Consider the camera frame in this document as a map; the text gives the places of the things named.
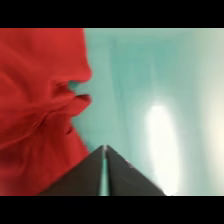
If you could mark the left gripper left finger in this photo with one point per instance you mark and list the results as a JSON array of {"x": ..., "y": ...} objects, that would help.
[{"x": 83, "y": 180}]

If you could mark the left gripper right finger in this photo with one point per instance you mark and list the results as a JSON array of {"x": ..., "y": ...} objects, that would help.
[{"x": 126, "y": 180}]

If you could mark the red T-shirt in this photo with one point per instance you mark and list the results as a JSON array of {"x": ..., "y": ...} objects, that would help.
[{"x": 36, "y": 106}]

